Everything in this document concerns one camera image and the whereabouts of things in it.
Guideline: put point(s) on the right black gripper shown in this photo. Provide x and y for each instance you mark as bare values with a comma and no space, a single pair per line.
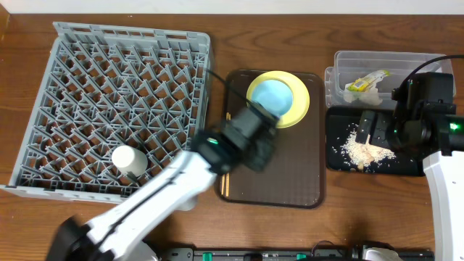
378,129

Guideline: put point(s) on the white tissue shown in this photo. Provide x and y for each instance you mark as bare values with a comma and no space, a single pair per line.
370,97

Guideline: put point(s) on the green snack wrapper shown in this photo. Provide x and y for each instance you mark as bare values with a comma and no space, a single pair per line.
367,82

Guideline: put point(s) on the light blue bowl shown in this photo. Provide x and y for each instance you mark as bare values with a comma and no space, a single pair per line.
274,95

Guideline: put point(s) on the yellow round plate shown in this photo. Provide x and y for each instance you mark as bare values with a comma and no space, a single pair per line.
301,97

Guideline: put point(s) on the pale green cup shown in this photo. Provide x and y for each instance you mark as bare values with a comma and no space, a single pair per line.
129,160

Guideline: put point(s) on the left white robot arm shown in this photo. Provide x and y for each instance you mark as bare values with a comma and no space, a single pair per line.
115,234

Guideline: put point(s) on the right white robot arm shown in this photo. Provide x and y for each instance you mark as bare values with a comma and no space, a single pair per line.
436,140

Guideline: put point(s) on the black waste tray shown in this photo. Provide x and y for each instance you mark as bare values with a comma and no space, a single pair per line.
341,125

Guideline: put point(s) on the grey plastic dishwasher rack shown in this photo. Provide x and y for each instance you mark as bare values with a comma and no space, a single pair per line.
106,86

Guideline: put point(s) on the leftover rice food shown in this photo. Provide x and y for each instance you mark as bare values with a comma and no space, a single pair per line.
359,156

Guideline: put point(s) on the dark brown serving tray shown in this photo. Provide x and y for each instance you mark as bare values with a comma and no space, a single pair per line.
296,175

